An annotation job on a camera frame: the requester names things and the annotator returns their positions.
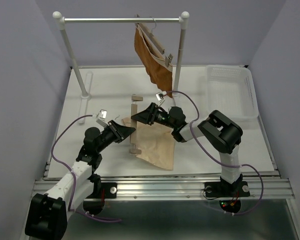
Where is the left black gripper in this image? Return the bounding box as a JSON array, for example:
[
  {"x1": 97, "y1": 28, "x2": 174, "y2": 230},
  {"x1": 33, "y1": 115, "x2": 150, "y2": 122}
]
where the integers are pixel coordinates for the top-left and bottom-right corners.
[{"x1": 95, "y1": 119, "x2": 135, "y2": 153}]

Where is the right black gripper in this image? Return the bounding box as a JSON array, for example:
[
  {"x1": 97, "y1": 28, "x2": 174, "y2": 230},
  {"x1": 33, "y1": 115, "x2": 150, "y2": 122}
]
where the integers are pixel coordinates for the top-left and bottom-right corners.
[{"x1": 130, "y1": 102, "x2": 176, "y2": 129}]

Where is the wooden clip hanger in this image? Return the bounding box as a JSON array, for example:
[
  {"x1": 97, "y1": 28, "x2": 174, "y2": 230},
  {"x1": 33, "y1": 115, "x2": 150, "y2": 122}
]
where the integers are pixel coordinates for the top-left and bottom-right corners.
[{"x1": 115, "y1": 94, "x2": 143, "y2": 155}]

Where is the beige underwear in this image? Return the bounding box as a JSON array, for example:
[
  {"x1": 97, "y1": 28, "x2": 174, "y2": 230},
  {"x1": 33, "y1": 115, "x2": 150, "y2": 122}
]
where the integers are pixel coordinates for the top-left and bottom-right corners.
[{"x1": 133, "y1": 122, "x2": 175, "y2": 171}]

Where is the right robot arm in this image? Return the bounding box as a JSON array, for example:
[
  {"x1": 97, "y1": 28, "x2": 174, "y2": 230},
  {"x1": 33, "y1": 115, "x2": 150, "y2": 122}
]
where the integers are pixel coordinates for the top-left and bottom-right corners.
[{"x1": 131, "y1": 103, "x2": 243, "y2": 195}]

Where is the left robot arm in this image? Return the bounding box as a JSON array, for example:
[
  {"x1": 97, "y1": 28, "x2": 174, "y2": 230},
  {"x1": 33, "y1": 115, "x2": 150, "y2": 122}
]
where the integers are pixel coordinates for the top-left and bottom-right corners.
[{"x1": 24, "y1": 120, "x2": 136, "y2": 240}]

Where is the brown underwear on hanger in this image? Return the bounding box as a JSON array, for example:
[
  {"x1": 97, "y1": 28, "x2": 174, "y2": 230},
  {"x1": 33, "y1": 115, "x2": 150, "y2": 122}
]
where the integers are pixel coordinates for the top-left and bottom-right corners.
[{"x1": 134, "y1": 24, "x2": 173, "y2": 92}]

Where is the white clothes rack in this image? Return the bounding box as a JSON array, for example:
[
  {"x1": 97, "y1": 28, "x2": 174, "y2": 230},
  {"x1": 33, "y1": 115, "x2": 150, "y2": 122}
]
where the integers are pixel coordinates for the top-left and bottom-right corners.
[{"x1": 52, "y1": 11, "x2": 190, "y2": 116}]

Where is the white plastic basket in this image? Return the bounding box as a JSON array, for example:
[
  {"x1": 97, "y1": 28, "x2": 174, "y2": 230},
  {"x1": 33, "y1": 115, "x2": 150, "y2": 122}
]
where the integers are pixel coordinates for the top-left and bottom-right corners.
[{"x1": 205, "y1": 64, "x2": 259, "y2": 122}]

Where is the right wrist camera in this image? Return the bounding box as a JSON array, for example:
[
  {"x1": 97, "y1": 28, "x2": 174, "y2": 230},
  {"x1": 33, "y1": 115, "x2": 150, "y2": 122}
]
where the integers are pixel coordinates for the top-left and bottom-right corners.
[{"x1": 155, "y1": 91, "x2": 167, "y2": 107}]

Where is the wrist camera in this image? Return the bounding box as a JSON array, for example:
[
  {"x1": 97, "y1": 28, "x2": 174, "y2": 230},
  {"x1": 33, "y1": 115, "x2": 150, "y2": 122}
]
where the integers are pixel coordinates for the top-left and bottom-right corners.
[
  {"x1": 92, "y1": 109, "x2": 108, "y2": 128},
  {"x1": 155, "y1": 91, "x2": 167, "y2": 107}
]

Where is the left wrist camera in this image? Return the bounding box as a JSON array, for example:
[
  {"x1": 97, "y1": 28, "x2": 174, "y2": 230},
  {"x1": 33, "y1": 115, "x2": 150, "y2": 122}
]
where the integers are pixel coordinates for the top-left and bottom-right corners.
[{"x1": 92, "y1": 109, "x2": 108, "y2": 128}]

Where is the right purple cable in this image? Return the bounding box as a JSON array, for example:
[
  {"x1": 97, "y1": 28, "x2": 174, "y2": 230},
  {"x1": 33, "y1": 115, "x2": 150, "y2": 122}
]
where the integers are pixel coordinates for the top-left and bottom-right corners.
[{"x1": 164, "y1": 90, "x2": 263, "y2": 218}]

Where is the purple cable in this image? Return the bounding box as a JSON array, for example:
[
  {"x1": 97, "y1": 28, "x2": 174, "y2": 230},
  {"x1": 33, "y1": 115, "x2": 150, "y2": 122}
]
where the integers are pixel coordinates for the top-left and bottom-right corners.
[
  {"x1": 51, "y1": 114, "x2": 123, "y2": 223},
  {"x1": 164, "y1": 90, "x2": 263, "y2": 218}
]

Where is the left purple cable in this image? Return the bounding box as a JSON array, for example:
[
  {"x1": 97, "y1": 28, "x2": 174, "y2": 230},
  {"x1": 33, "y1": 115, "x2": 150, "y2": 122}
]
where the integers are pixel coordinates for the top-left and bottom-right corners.
[{"x1": 51, "y1": 114, "x2": 123, "y2": 223}]

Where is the aluminium mounting rail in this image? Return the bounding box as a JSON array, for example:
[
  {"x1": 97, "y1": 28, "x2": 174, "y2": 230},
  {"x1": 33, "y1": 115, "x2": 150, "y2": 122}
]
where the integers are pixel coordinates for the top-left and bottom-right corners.
[{"x1": 32, "y1": 174, "x2": 297, "y2": 201}]

